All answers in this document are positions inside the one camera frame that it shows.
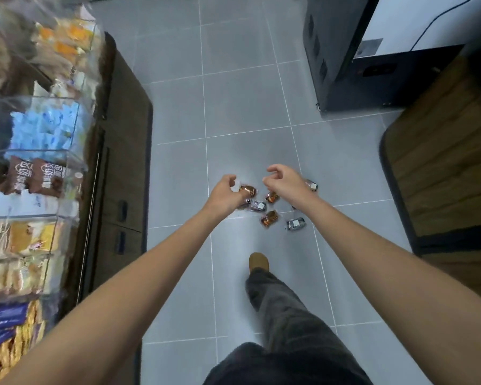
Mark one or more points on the person's right hand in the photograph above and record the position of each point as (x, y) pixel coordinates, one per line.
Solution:
(292, 186)

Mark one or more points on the person's left hand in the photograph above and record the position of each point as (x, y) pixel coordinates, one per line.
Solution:
(222, 198)

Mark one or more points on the person's left fingers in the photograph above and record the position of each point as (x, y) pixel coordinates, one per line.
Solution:
(231, 180)

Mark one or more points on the person's right thumb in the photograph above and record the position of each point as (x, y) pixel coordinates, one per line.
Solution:
(270, 181)

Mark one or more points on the person's right forearm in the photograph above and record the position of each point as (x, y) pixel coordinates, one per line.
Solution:
(405, 284)

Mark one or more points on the person's left forearm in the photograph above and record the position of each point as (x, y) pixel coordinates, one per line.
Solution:
(116, 308)

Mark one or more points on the orange small snack packet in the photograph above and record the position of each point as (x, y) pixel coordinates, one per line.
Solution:
(271, 197)
(269, 218)
(249, 191)

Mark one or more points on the silver small snack packet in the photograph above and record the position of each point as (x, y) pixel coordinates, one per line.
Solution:
(312, 185)
(296, 224)
(258, 205)

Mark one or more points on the person's tan shoe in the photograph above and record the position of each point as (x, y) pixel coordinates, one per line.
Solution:
(259, 262)

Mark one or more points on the dark wooden cabinet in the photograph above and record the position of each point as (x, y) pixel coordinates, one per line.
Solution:
(122, 164)

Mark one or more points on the black and white machine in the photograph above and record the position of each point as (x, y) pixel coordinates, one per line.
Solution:
(344, 68)

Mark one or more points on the person's dark grey trousers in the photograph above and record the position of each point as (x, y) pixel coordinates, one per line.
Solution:
(296, 340)

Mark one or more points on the clear acrylic display bins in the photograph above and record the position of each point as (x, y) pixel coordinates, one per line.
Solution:
(70, 164)

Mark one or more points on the wooden slatted counter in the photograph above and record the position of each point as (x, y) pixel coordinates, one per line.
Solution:
(445, 164)

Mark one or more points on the brown bag with white print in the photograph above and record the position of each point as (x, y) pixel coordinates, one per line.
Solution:
(19, 176)
(48, 178)

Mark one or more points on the pile of light blue packets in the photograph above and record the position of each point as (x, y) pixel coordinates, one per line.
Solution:
(44, 126)

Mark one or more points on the pile of white packets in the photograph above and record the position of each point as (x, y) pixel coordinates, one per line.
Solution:
(20, 205)

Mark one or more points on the pile of orange yellow packets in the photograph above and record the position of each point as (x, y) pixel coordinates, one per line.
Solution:
(66, 42)

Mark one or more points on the pile of tan bread packets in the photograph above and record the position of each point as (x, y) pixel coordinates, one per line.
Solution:
(20, 237)

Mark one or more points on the pile of beige cake packets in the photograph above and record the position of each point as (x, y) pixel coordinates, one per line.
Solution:
(16, 276)

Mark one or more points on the pile of brown pastry packets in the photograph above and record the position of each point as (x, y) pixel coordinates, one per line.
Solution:
(2, 48)

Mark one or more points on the pile of golden cracker packets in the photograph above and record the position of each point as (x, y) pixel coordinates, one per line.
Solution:
(22, 344)

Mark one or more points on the pile of navy blue packets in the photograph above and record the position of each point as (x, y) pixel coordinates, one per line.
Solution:
(4, 322)

